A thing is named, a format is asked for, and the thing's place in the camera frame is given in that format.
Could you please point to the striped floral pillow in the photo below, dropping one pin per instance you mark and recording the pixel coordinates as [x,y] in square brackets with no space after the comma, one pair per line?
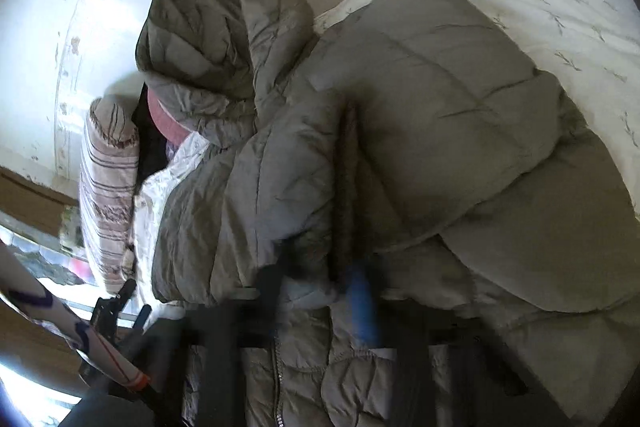
[107,187]

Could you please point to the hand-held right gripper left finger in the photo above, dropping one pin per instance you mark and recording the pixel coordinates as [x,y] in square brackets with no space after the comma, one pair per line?
[270,294]

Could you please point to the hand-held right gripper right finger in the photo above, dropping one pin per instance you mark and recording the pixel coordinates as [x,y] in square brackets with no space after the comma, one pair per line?
[362,307]

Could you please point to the grey-green hooded puffer jacket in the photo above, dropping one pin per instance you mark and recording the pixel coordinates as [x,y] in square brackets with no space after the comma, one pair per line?
[425,82]

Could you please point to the brown wooden furniture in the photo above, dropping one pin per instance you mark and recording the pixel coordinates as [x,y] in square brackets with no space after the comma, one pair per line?
[30,202]

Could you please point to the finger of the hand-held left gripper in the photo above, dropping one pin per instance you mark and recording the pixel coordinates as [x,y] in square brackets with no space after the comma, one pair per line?
[117,307]
[137,329]

